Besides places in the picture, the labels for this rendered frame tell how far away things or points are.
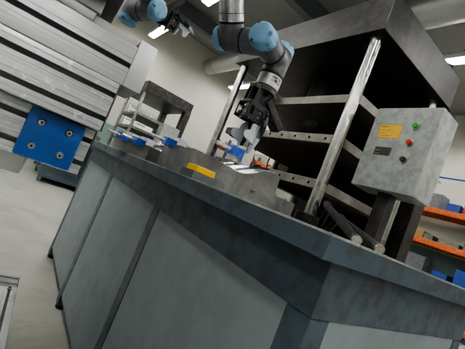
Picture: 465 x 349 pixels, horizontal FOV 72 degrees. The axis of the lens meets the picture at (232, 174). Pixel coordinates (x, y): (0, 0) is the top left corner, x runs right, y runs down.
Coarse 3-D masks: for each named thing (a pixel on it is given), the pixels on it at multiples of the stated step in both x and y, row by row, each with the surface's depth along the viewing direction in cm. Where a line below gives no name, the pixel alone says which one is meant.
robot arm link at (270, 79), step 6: (264, 72) 98; (270, 72) 97; (258, 78) 99; (264, 78) 97; (270, 78) 97; (276, 78) 98; (264, 84) 98; (270, 84) 97; (276, 84) 98; (276, 90) 99
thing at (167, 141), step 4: (156, 136) 111; (160, 136) 111; (164, 136) 114; (164, 140) 112; (168, 140) 112; (172, 140) 112; (176, 140) 115; (180, 140) 114; (164, 144) 113; (168, 144) 112; (172, 144) 113; (176, 144) 113; (180, 144) 114; (184, 144) 115
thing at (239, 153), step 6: (222, 144) 95; (228, 144) 99; (228, 150) 98; (234, 150) 96; (240, 150) 97; (246, 150) 98; (252, 150) 99; (234, 156) 101; (240, 156) 98; (246, 156) 99; (252, 156) 100; (240, 162) 98; (246, 162) 99
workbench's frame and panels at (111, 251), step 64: (128, 192) 127; (192, 192) 76; (64, 256) 168; (128, 256) 105; (192, 256) 76; (256, 256) 59; (320, 256) 43; (128, 320) 89; (192, 320) 67; (256, 320) 54; (320, 320) 48; (384, 320) 58; (448, 320) 75
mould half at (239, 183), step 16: (160, 160) 118; (176, 160) 106; (192, 160) 99; (208, 160) 102; (224, 176) 106; (240, 176) 110; (256, 176) 114; (272, 176) 118; (240, 192) 111; (256, 192) 115; (272, 192) 119; (272, 208) 120; (288, 208) 125
